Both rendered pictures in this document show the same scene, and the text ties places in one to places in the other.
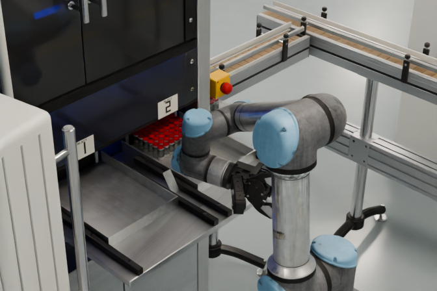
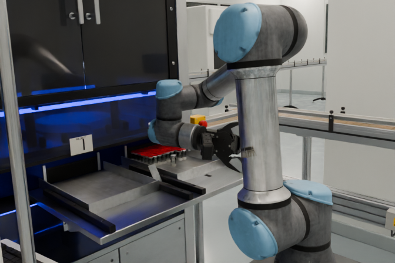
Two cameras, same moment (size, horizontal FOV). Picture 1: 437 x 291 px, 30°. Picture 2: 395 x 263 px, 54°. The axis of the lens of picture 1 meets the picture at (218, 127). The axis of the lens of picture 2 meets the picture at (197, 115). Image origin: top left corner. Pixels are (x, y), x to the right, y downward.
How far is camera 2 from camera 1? 117 cm
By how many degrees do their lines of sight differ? 21
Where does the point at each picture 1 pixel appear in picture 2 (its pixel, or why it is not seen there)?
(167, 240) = (145, 209)
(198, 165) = (170, 129)
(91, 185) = (89, 181)
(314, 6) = not seen: hidden behind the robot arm
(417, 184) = (350, 212)
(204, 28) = (184, 73)
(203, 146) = (174, 108)
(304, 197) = (271, 102)
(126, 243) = (106, 212)
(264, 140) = (225, 33)
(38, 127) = not seen: outside the picture
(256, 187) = (224, 140)
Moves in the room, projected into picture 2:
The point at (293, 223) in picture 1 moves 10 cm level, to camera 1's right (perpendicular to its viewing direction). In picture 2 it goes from (263, 132) to (312, 131)
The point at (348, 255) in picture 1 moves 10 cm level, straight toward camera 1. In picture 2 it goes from (322, 189) to (326, 208)
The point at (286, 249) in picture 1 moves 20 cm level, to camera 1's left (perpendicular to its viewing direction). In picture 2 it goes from (257, 167) to (160, 169)
